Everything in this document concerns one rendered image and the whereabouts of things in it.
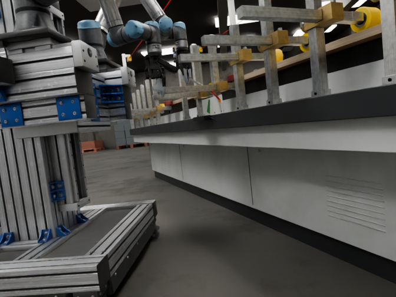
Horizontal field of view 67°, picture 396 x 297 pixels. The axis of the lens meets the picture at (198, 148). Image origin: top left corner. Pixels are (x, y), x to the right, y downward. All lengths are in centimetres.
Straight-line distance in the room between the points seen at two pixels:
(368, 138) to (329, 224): 58
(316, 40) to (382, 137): 37
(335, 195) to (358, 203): 11
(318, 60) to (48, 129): 105
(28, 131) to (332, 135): 116
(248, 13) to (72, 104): 70
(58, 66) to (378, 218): 127
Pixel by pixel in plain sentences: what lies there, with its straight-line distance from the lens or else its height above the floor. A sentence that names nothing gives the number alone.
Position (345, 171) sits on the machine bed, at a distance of 133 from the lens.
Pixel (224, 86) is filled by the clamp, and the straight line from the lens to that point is 163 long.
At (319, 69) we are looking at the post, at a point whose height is 79.
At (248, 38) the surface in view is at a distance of 119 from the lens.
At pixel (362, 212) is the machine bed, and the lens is 133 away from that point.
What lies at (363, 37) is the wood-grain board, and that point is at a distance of 118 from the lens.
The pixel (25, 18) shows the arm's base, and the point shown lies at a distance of 130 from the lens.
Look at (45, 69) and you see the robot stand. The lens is 122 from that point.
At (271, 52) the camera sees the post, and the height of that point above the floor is 91.
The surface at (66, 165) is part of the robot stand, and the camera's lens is 147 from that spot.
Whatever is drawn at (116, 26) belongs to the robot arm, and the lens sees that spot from 158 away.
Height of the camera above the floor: 65
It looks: 4 degrees down
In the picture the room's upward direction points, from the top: 6 degrees counter-clockwise
